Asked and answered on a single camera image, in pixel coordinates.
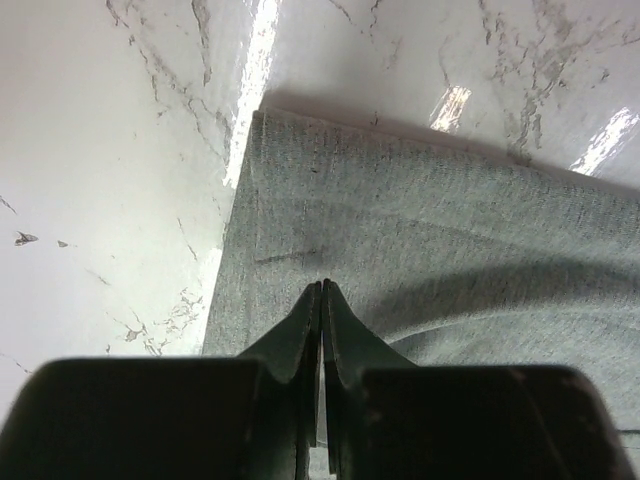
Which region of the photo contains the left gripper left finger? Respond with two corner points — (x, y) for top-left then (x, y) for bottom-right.
(1, 283), (321, 479)

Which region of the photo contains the grey t shirt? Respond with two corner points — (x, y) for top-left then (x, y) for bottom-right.
(202, 110), (639, 463)

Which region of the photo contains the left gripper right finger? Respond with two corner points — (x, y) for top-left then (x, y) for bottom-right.
(322, 280), (630, 479)

